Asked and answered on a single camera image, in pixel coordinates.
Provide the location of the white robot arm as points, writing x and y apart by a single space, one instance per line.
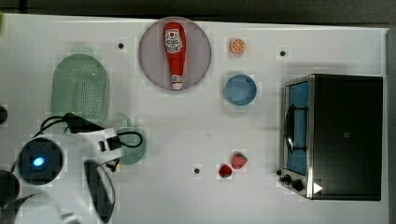
63 180

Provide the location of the green mug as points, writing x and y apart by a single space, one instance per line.
133 142

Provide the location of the blue round bowl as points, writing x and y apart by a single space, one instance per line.
240 90

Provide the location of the light red plush strawberry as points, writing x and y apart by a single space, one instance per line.
239 160

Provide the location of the dark red plush strawberry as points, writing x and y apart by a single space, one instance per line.
225 171

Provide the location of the grey round plate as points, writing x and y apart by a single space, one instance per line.
153 61

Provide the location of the orange slice toy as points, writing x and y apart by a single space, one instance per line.
237 45

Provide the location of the red plush ketchup bottle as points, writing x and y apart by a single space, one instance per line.
175 45

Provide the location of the green perforated colander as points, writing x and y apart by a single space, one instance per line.
80 85

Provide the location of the silver black toaster oven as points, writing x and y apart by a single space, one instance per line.
332 137

